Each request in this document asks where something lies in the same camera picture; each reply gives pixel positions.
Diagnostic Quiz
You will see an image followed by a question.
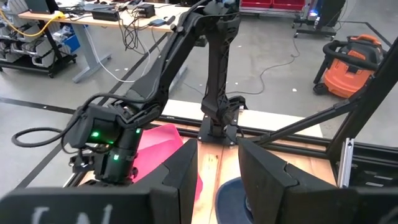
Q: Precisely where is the black wheeled cart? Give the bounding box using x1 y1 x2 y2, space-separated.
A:
292 0 346 40

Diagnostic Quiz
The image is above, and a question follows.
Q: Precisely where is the yellow cable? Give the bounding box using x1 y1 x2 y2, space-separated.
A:
0 9 67 38

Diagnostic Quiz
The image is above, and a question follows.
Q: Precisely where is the black aluminium table frame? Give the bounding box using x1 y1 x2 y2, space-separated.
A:
149 37 398 190

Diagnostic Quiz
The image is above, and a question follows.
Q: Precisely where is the small black box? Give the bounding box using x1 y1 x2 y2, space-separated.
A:
136 2 156 19

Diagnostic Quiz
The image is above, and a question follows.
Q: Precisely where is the black power brick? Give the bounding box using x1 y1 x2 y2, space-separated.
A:
91 8 121 22

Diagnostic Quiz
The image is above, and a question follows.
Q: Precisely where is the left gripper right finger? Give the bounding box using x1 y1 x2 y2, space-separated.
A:
238 139 340 224

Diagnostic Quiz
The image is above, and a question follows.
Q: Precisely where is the thin black floor cable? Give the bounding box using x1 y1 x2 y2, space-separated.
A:
183 35 301 96

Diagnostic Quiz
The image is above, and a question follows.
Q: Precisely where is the orange shop vacuum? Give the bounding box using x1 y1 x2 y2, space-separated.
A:
312 33 388 100

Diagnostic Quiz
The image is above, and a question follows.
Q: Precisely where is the blue denim baseball cap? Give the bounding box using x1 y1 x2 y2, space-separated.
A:
215 176 254 224

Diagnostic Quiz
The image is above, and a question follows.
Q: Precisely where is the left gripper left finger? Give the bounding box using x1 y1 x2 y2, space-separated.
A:
133 139 199 224

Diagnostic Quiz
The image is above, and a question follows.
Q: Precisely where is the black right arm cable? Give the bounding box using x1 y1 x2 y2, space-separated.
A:
11 93 150 149

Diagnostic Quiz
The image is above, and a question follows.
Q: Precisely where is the red plastic crate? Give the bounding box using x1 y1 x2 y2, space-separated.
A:
272 0 307 12
238 0 274 9

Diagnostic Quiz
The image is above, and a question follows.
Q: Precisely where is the wooden top desk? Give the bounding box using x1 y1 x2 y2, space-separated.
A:
17 1 190 84

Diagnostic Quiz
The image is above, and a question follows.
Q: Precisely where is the red plastic bin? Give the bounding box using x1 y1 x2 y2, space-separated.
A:
132 123 203 202

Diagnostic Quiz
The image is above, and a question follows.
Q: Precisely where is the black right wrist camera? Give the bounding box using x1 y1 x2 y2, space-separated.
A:
65 104 127 149

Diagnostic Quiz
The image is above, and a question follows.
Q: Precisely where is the black storage rack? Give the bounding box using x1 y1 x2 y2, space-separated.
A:
0 0 78 78

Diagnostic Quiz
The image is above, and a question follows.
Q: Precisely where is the small blue device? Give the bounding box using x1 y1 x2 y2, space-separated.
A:
148 18 168 27

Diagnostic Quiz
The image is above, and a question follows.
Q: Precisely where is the silver metal bracket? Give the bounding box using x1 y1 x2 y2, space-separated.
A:
337 138 355 189

